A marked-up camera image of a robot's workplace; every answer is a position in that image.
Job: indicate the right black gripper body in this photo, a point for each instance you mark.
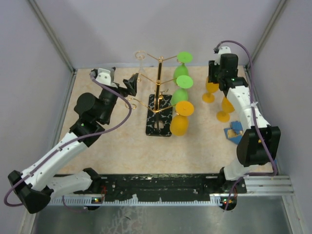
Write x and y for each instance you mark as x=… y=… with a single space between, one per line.
x=214 y=72

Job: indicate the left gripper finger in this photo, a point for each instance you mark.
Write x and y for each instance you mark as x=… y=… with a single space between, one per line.
x=131 y=85
x=112 y=72

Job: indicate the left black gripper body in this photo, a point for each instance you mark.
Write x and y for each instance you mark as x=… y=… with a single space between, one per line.
x=123 y=91

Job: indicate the orange plastic wine glass back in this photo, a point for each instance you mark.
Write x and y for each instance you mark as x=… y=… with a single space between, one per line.
x=211 y=88

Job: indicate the orange plastic wine glass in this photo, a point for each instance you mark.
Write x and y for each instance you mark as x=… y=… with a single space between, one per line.
x=211 y=88
x=227 y=108
x=180 y=122

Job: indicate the clear wine glass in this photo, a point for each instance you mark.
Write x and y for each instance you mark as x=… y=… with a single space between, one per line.
x=140 y=56

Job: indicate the green plastic wine glass back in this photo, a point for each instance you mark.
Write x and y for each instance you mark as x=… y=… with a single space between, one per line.
x=184 y=82

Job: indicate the green plastic wine glass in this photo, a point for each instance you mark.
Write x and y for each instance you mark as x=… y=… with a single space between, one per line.
x=183 y=58
x=184 y=82

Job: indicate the green plastic wine glass front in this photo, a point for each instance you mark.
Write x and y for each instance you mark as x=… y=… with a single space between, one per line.
x=183 y=58

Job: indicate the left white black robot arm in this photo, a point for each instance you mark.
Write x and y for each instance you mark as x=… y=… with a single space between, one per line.
x=37 y=185

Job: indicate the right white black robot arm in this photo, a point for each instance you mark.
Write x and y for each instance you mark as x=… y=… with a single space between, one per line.
x=260 y=140

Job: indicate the gold wine glass rack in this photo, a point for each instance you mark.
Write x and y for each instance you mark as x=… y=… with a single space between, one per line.
x=159 y=108

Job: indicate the blue yellow picture board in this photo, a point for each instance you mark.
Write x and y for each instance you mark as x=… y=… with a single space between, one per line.
x=234 y=132

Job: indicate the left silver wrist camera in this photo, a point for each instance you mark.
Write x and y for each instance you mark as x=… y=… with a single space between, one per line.
x=102 y=76

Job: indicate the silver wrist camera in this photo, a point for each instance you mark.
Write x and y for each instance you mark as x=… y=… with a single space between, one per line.
x=102 y=76
x=220 y=51

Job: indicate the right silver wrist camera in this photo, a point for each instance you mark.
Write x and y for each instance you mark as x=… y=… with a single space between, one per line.
x=220 y=51

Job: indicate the black mounting rail base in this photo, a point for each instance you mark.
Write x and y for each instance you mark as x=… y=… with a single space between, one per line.
x=167 y=188

